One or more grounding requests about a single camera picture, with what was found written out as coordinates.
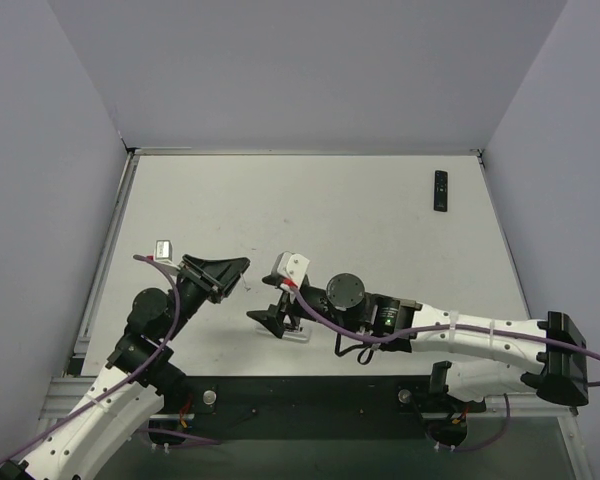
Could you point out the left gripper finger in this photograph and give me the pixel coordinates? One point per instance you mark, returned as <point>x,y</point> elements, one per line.
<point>224,284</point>
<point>223,269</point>

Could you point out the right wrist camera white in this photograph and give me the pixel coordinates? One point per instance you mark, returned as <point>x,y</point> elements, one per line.
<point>291,267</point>

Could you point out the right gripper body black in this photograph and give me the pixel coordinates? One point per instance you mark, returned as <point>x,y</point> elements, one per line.
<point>285,307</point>

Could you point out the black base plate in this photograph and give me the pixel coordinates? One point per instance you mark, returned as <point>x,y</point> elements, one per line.
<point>306,407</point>

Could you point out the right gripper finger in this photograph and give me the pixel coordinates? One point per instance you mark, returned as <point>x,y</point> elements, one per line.
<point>272,319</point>
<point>275,280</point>

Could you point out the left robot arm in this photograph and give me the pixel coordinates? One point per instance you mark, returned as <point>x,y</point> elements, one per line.
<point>136,378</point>

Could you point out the black remote control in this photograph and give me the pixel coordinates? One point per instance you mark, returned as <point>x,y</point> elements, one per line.
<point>441,184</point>

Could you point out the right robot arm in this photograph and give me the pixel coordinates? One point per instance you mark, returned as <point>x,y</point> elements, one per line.
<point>475,357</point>

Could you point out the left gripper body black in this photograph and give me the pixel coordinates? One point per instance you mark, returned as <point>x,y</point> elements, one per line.
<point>203,277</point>

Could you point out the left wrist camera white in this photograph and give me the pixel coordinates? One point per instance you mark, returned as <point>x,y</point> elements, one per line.
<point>163,253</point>

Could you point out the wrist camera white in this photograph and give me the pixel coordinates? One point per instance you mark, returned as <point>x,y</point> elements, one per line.
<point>163,253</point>
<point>291,267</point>

